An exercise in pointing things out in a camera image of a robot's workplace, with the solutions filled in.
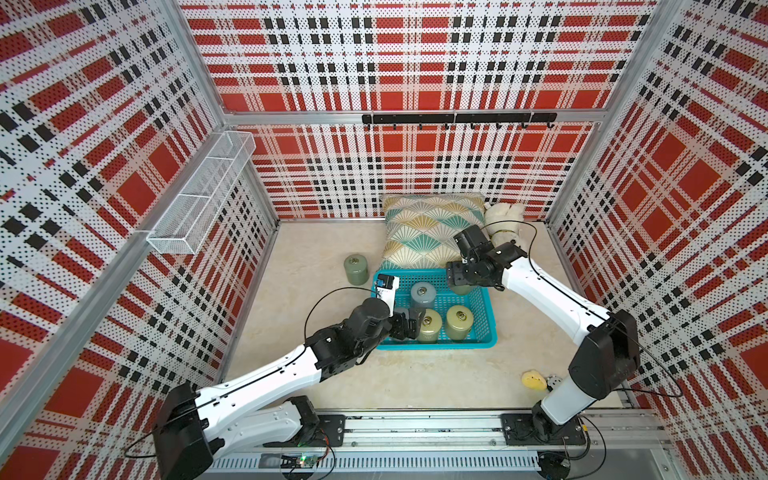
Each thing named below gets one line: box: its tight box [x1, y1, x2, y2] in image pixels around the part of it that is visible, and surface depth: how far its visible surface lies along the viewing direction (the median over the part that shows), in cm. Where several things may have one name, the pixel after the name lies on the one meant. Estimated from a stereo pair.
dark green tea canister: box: [344, 254, 369, 286], surface depth 100 cm
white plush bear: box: [484, 202, 525, 247], surface depth 113 cm
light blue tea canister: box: [410, 282, 437, 309], surface depth 92 cm
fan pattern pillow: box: [381, 194, 487, 269], surface depth 99 cm
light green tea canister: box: [446, 305, 474, 340], surface depth 86 cm
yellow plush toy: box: [522, 369, 547, 390], surface depth 82 cm
